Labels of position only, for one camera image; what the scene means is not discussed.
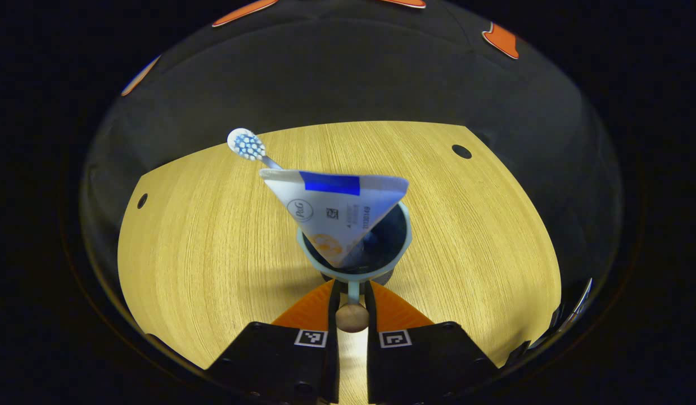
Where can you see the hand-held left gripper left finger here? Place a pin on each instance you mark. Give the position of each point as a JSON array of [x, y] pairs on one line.
[[280, 360]]

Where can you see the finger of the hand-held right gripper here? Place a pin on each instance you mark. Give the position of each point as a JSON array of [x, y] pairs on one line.
[[573, 312]]

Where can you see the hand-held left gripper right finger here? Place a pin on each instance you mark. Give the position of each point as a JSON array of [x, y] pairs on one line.
[[432, 360]]

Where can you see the light blue cup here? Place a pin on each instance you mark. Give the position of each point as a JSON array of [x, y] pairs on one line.
[[352, 318]]

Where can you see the white toothpaste tube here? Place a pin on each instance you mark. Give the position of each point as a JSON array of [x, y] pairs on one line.
[[337, 214]]

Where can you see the white toothbrush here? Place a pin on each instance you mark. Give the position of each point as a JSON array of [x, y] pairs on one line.
[[245, 143]]

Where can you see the wooden desktop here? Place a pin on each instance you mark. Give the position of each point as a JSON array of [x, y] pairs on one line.
[[202, 253]]

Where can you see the black backdrop cloth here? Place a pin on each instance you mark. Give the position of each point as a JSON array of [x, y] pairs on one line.
[[348, 73]]

